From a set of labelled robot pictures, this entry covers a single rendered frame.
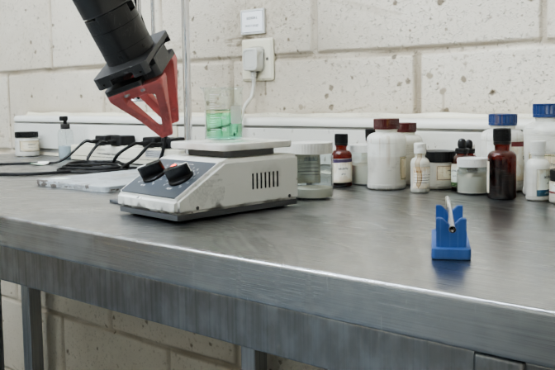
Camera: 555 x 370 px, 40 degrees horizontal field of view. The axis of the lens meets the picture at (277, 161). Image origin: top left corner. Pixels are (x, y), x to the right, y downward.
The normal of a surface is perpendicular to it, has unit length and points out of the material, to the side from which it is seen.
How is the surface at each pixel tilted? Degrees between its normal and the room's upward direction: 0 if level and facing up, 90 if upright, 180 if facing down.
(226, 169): 90
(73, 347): 90
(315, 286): 90
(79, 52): 90
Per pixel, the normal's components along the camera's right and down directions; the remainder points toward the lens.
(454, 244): -0.20, 0.08
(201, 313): -0.65, 0.07
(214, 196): 0.69, 0.05
